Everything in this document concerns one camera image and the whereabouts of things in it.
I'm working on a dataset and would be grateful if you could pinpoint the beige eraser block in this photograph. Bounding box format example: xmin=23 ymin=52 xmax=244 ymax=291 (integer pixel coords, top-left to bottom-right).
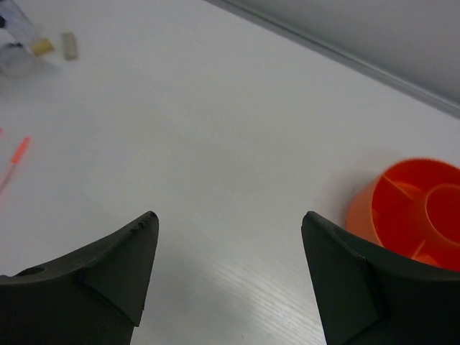
xmin=61 ymin=32 xmax=79 ymax=61

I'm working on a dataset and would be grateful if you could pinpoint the white glue bottle blue cap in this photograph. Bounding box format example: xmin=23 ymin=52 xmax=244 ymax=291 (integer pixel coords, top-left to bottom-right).
xmin=1 ymin=0 xmax=40 ymax=78

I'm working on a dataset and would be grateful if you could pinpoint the orange highlighter pen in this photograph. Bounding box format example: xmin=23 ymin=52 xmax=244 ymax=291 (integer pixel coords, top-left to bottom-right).
xmin=1 ymin=137 xmax=30 ymax=192

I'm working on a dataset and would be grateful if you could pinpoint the orange round compartment container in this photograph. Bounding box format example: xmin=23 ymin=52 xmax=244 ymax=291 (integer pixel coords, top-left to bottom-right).
xmin=346 ymin=158 xmax=459 ymax=272

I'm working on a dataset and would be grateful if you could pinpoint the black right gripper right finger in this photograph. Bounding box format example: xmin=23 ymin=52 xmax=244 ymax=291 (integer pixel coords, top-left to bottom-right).
xmin=301 ymin=211 xmax=459 ymax=344

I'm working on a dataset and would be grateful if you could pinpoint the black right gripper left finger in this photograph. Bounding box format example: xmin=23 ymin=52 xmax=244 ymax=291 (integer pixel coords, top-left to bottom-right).
xmin=1 ymin=211 xmax=158 ymax=344

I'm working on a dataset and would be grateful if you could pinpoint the yellow brown eraser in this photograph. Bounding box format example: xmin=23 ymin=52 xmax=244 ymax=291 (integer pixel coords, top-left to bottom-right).
xmin=30 ymin=38 xmax=55 ymax=57

